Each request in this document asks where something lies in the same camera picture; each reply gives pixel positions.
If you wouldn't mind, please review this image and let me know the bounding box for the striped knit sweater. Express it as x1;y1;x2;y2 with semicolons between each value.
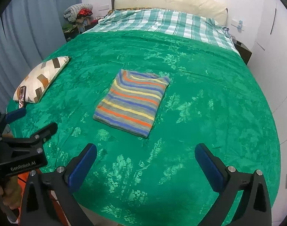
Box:
93;69;171;138

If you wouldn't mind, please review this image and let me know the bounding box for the pile of clothes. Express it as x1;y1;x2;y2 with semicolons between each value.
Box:
62;3;98;42

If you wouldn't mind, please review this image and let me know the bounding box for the person left hand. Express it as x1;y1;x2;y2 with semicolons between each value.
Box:
0;176;22;210

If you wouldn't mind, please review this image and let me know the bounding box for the geometric patterned pillow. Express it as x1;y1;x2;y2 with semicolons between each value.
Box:
13;56;69;103

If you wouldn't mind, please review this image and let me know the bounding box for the blue grey curtain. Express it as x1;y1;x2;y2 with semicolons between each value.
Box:
0;0;81;112

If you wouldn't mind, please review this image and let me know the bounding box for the green bedspread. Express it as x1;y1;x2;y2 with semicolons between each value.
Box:
10;30;281;225

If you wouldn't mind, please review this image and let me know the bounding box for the white wardrobe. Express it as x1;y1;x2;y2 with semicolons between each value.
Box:
248;0;287;225

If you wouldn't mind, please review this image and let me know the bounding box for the dark wooden nightstand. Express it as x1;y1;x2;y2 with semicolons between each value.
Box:
232;39;252;65

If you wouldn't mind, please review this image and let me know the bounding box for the cream padded headboard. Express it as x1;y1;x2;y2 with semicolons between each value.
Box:
111;0;228;26

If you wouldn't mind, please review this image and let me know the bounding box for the green checked bed sheet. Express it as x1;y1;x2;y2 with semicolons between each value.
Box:
87;8;238;53

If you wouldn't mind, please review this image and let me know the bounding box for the wall socket with blue plug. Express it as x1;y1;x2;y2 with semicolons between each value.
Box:
231;19;245;32

